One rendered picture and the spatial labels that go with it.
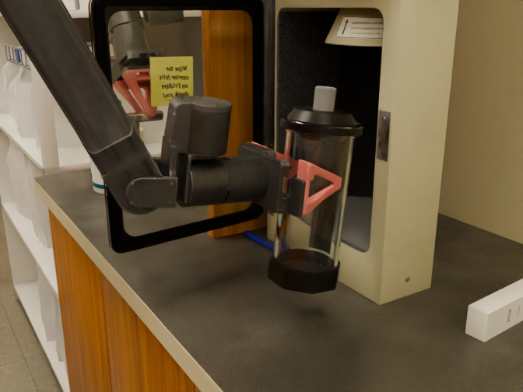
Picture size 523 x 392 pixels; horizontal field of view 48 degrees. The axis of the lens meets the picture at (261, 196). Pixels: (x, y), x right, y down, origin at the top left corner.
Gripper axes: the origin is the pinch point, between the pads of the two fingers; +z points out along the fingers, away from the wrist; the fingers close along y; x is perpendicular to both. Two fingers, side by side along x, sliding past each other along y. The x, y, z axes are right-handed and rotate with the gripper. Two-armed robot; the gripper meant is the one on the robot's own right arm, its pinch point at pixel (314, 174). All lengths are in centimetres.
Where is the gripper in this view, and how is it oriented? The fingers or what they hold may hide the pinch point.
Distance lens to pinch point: 79.0
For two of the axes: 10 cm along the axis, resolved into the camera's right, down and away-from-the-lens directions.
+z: 8.4, -0.7, 5.3
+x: -0.8, 9.6, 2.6
